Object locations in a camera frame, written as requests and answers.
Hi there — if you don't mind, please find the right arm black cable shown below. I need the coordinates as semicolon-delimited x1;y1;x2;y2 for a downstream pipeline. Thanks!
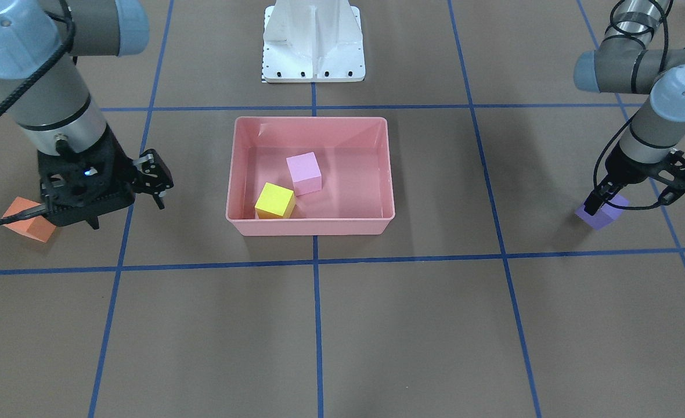
0;0;77;230

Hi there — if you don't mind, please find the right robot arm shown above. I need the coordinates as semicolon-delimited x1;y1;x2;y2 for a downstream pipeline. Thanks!
0;1;174;229

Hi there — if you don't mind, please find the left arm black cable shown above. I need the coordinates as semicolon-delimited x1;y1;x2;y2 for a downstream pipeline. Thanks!
592;0;674;211

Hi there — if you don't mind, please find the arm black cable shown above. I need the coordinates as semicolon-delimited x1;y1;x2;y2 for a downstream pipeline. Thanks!
592;0;674;211
0;0;77;230

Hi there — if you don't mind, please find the orange foam cube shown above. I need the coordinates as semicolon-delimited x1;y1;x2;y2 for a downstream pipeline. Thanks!
3;197;56;243

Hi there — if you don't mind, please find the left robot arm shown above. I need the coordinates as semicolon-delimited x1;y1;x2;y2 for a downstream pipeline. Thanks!
574;1;685;216

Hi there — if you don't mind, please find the pink foam cube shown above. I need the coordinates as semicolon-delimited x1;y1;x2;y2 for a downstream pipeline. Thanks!
286;153;322;196

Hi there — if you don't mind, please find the pink plastic bin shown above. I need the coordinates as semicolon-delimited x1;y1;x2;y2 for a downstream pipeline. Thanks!
226;116;395;236

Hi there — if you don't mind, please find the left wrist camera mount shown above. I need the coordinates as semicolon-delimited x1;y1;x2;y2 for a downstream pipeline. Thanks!
648;148;685;206

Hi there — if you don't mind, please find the purple foam cube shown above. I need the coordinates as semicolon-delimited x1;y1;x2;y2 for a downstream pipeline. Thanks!
574;196;623;230

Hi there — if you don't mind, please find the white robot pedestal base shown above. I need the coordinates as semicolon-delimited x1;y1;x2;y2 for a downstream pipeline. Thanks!
261;1;366;83

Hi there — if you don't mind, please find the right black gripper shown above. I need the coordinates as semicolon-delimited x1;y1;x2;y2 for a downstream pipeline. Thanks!
37;126;174;230

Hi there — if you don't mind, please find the yellow foam cube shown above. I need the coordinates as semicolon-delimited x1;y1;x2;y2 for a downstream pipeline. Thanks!
254;182;297;219

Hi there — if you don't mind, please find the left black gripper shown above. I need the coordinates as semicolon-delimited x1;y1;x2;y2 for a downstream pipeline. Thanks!
586;153;675;216

